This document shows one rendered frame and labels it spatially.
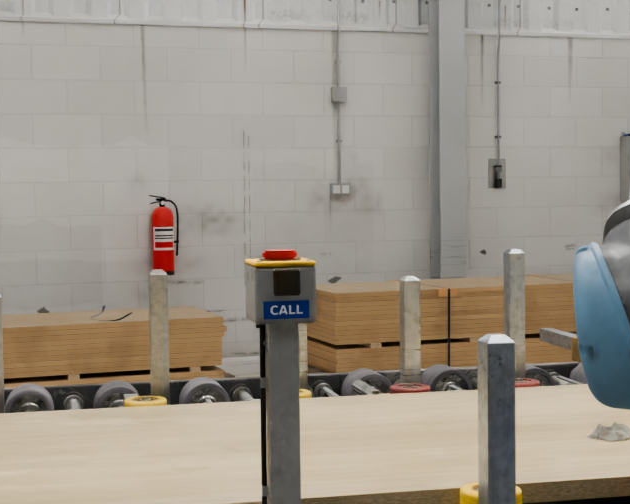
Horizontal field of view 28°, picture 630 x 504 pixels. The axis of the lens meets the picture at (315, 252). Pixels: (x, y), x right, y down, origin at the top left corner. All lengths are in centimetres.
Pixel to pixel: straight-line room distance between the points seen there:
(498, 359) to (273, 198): 734
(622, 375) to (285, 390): 64
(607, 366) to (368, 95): 822
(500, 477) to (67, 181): 712
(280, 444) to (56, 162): 711
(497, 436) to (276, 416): 27
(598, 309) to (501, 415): 66
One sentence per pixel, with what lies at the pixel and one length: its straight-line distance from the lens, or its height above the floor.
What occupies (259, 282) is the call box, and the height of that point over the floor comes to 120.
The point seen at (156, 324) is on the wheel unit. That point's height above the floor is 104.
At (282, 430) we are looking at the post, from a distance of 144.
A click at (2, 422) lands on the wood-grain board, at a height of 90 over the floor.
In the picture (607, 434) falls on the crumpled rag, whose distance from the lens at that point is 205.
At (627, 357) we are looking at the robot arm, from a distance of 86.
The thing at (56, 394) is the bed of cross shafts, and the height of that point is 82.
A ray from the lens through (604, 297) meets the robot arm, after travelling 86.
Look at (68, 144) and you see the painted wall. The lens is 849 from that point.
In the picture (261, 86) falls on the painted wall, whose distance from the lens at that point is 879.
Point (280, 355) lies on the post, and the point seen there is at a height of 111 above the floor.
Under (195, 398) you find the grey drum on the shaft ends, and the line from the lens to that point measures 291.
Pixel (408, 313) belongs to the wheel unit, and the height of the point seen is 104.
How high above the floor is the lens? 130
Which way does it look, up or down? 3 degrees down
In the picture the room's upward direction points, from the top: 1 degrees counter-clockwise
